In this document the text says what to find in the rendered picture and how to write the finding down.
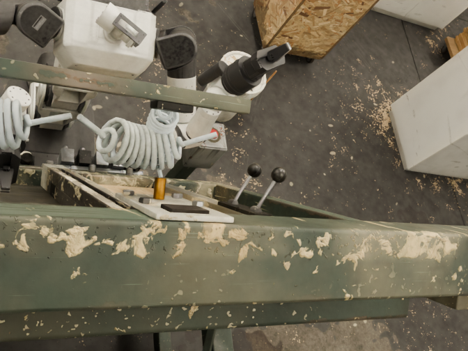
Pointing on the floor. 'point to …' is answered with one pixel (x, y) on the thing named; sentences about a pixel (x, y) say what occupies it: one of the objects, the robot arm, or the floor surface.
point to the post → (179, 172)
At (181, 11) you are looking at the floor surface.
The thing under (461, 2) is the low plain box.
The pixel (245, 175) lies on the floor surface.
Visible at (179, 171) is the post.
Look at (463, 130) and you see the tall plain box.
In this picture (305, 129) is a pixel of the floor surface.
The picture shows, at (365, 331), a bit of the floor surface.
